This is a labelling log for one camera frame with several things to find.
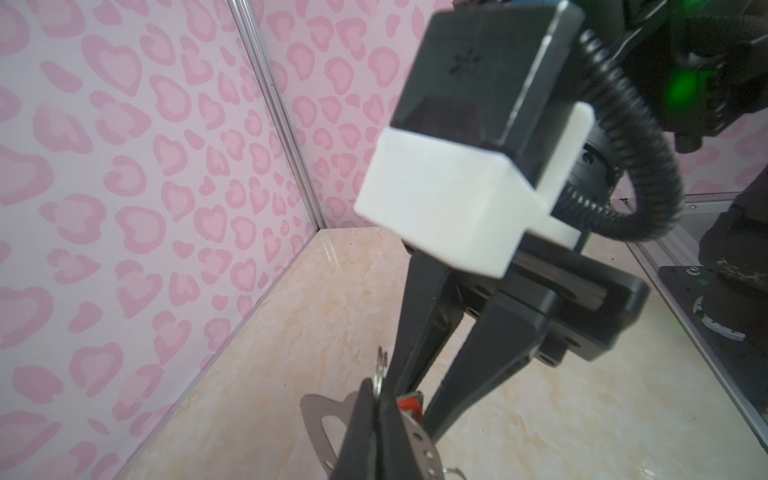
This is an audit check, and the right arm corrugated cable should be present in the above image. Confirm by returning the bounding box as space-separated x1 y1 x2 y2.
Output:
548 29 686 244

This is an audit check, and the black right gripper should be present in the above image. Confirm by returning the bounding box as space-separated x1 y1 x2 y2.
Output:
384 237 649 442

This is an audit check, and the red tagged key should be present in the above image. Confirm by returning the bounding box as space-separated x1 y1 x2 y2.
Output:
396 391 424 424

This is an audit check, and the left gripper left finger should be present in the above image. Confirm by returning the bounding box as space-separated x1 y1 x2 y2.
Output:
330 378 378 480

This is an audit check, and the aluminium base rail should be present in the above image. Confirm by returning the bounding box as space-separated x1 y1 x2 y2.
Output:
628 193 767 448

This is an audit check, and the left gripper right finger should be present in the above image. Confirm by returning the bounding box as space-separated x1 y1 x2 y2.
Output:
377 389 423 480

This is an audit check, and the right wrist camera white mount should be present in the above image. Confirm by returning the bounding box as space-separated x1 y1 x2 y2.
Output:
352 0 596 281

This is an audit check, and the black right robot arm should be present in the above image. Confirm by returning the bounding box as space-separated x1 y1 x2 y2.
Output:
355 1 767 446

